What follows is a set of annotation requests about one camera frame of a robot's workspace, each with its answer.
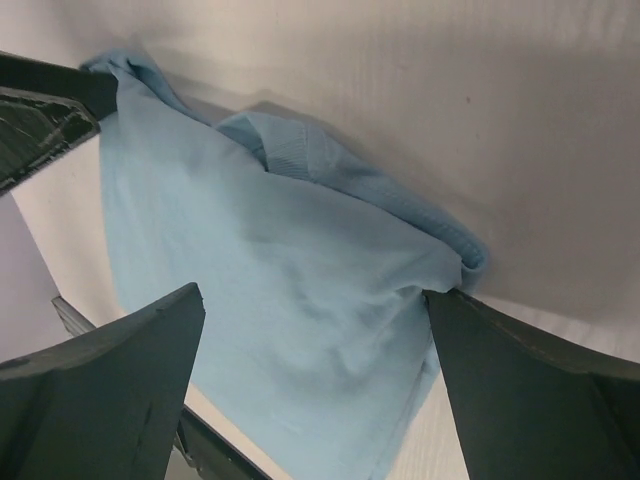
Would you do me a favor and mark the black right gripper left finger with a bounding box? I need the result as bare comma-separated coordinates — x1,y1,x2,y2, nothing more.
1,283,205,479

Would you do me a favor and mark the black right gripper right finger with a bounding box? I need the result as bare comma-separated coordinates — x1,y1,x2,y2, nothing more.
424,290,639,479

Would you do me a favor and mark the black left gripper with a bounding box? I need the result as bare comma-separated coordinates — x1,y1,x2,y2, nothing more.
1,52,118,195

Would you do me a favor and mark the light blue printed t-shirt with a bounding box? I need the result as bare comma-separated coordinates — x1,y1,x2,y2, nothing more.
85,50,488,479

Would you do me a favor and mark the left aluminium frame post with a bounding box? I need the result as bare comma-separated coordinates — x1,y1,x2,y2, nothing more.
51,296,96,337

